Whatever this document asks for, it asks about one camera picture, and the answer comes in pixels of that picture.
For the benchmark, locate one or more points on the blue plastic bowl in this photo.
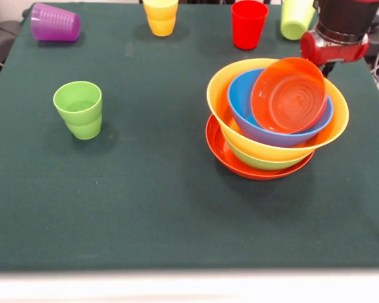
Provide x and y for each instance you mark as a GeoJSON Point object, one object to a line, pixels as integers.
{"type": "Point", "coordinates": [240, 94]}

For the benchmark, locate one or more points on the yellow plastic cup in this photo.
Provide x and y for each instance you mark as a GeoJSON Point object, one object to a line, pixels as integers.
{"type": "Point", "coordinates": [160, 19]}

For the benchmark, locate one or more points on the large orange plastic bowl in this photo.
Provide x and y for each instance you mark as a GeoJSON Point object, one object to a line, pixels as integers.
{"type": "Point", "coordinates": [218, 101]}

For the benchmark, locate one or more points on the purple plastic cup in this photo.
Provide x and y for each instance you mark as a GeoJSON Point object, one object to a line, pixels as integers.
{"type": "Point", "coordinates": [55, 23]}

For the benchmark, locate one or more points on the red plastic cup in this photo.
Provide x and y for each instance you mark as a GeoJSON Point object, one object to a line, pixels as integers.
{"type": "Point", "coordinates": [248, 25]}

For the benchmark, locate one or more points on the lime green plastic cup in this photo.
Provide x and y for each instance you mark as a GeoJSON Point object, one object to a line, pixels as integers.
{"type": "Point", "coordinates": [293, 22]}

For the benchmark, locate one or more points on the dark green tablecloth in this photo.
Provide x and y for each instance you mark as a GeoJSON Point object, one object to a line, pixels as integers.
{"type": "Point", "coordinates": [145, 221]}

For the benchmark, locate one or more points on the wide red plastic bowl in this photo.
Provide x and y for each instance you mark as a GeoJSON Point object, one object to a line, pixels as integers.
{"type": "Point", "coordinates": [218, 151]}

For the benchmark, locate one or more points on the green plastic bowl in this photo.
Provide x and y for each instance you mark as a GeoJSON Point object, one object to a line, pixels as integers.
{"type": "Point", "coordinates": [265, 164]}

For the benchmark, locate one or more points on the small red plastic bowl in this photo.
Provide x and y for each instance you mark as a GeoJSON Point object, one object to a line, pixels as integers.
{"type": "Point", "coordinates": [290, 98]}

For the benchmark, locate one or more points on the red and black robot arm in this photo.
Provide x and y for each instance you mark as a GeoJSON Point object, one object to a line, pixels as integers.
{"type": "Point", "coordinates": [347, 15]}

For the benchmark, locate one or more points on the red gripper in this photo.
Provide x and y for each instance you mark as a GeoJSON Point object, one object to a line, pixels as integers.
{"type": "Point", "coordinates": [334, 52]}

